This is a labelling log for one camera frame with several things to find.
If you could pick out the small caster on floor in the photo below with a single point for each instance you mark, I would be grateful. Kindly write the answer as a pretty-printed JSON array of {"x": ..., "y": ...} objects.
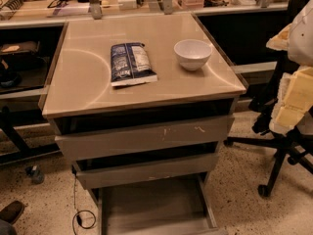
[{"x": 35, "y": 174}]

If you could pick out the middle drawer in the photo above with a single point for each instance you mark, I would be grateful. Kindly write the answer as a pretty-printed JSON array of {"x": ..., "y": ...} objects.
[{"x": 106, "y": 177}]

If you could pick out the white bowl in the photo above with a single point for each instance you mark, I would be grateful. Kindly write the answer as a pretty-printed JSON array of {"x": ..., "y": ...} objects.
[{"x": 192, "y": 54}]

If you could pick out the black office chair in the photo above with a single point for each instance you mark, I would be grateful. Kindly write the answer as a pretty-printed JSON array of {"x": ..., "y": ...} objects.
[{"x": 294, "y": 146}]

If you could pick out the grey drawer cabinet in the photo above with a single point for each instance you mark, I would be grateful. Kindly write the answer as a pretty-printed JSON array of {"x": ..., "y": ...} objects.
[{"x": 81, "y": 98}]

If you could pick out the open bottom drawer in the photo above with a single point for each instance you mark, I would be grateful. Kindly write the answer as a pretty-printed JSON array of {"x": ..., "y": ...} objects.
[{"x": 172, "y": 206}]

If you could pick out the blue chip bag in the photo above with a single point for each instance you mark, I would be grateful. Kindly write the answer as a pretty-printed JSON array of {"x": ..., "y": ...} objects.
[{"x": 130, "y": 65}]

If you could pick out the dark shoe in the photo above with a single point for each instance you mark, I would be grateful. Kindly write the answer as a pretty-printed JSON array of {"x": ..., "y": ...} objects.
[{"x": 12, "y": 212}]

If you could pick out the back workbench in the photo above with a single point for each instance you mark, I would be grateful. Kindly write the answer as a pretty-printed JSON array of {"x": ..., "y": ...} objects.
[{"x": 149, "y": 13}]

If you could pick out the top drawer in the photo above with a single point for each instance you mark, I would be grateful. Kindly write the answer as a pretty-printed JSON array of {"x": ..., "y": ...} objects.
[{"x": 142, "y": 138}]

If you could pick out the grey metal post left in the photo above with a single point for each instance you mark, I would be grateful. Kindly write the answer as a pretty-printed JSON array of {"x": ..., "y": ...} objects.
[{"x": 95, "y": 9}]

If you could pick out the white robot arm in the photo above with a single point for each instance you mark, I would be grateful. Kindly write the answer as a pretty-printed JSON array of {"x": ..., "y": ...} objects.
[{"x": 304, "y": 17}]

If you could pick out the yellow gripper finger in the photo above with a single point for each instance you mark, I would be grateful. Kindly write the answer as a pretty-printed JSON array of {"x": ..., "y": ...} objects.
[{"x": 295, "y": 90}]

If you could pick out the coiled soldering stand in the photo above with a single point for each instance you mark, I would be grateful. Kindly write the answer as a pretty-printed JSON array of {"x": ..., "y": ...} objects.
[{"x": 9, "y": 8}]

